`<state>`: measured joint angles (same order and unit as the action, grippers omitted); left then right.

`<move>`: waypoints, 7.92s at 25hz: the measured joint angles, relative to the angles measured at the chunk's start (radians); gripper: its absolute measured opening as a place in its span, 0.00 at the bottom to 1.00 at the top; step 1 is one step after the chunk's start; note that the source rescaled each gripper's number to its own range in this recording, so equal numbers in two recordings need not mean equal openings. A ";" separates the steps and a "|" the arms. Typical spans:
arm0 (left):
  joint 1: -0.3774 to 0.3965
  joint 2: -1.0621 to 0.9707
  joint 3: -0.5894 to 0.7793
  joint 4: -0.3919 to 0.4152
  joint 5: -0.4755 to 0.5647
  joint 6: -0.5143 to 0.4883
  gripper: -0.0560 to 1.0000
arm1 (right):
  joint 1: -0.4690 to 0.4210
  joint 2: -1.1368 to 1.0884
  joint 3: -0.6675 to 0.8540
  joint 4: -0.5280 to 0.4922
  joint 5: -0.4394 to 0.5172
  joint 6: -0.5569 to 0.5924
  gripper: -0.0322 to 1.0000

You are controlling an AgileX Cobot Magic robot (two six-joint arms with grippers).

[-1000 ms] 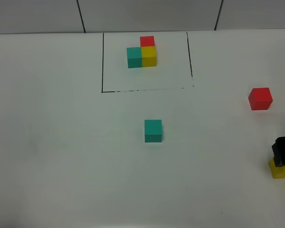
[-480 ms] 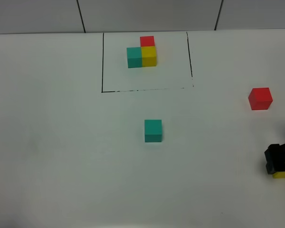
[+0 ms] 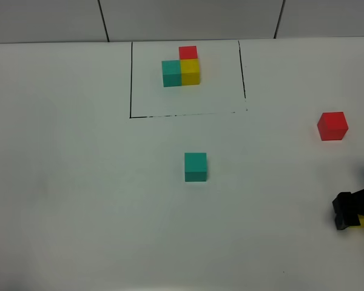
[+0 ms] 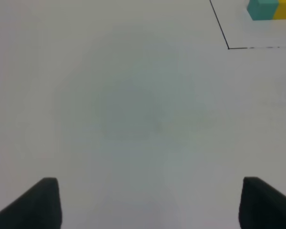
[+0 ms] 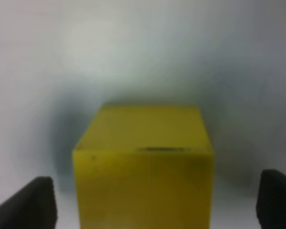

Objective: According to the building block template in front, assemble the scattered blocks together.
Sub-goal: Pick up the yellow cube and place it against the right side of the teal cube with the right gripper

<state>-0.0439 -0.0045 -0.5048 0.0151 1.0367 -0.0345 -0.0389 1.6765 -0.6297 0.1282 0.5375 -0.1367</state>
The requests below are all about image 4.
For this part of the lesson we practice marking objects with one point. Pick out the teal template cube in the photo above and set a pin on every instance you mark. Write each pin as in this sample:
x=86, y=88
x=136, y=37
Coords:
x=262, y=10

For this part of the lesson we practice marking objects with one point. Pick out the yellow template cube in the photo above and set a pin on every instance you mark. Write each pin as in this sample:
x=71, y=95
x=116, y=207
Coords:
x=280, y=13

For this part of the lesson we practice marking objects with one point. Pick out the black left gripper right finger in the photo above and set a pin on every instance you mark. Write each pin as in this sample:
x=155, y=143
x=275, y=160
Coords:
x=261, y=206

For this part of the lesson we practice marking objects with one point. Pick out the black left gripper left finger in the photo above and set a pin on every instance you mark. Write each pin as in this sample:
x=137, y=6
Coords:
x=38, y=208

